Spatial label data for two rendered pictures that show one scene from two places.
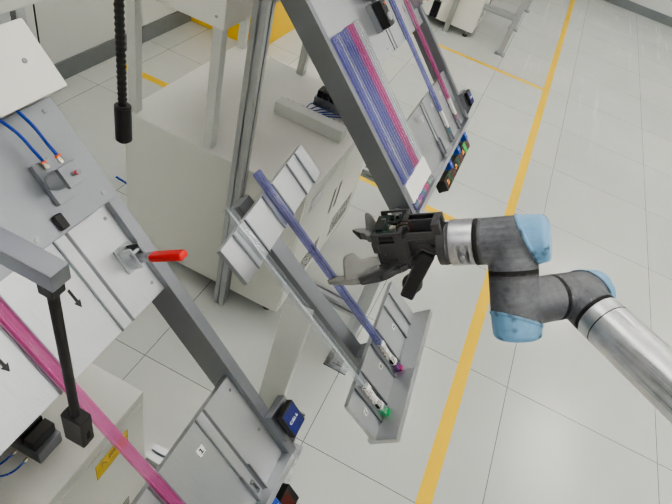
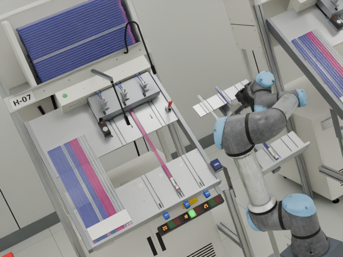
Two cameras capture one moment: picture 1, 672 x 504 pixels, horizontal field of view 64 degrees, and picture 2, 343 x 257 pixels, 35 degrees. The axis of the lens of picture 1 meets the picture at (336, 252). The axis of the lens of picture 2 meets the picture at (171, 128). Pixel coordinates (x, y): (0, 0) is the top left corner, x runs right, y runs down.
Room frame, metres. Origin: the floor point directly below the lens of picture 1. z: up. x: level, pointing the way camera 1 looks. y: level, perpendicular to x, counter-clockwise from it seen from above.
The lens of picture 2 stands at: (-0.72, -2.02, 1.89)
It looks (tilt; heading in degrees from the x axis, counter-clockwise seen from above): 20 degrees down; 63
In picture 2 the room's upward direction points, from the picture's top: 20 degrees counter-clockwise
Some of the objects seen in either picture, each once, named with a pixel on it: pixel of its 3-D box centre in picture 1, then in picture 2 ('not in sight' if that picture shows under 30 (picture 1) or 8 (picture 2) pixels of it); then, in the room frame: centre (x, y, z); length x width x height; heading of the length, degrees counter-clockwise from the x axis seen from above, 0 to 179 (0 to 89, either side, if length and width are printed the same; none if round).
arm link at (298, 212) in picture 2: not in sight; (298, 213); (0.42, -0.57, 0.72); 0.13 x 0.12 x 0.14; 124
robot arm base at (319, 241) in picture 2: not in sight; (308, 237); (0.43, -0.58, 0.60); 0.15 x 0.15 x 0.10
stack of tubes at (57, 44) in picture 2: not in sight; (77, 35); (0.26, 0.51, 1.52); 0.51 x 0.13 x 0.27; 170
